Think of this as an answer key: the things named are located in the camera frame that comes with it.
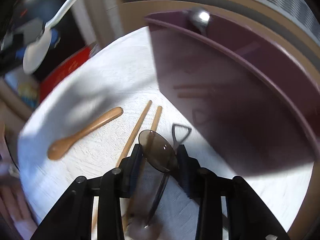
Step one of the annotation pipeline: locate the metal shovel-shaped spoon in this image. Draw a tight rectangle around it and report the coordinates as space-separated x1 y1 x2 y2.
171 124 192 152

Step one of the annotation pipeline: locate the white textured cloth mat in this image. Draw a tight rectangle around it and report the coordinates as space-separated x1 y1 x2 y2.
18 27 313 239

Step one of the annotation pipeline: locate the steel spoon in holder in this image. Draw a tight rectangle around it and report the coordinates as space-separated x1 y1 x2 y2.
188 7 210 36

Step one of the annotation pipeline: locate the maroon plastic utensil holder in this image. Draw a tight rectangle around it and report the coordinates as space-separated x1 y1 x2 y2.
145 11 319 176

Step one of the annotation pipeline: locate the brown wooden spoon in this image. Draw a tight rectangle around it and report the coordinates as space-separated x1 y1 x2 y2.
47 107 123 160

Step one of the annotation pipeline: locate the wooden chopstick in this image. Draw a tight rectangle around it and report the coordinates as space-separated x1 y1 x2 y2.
92 100 152 232
122 106 163 232

